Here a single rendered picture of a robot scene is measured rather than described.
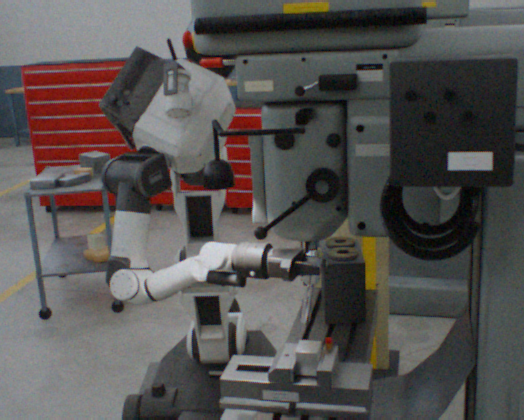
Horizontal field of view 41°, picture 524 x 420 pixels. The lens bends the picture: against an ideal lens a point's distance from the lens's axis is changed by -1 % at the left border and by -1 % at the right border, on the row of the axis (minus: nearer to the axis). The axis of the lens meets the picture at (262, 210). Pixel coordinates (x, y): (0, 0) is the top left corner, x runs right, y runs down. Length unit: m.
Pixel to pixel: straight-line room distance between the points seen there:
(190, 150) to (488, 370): 0.91
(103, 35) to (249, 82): 10.21
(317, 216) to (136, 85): 0.68
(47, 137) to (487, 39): 5.96
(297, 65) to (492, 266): 0.56
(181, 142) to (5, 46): 10.72
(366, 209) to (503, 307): 0.33
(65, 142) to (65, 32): 5.09
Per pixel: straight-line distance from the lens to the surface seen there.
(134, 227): 1.83
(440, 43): 1.43
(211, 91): 1.89
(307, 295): 1.68
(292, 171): 1.50
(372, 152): 1.45
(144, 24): 11.35
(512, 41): 1.44
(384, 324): 3.60
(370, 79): 1.42
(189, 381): 2.57
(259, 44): 1.44
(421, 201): 1.47
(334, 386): 1.64
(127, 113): 1.90
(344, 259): 2.03
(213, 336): 2.46
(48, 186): 4.54
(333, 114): 1.46
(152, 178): 1.83
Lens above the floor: 1.81
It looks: 16 degrees down
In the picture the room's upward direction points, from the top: 3 degrees counter-clockwise
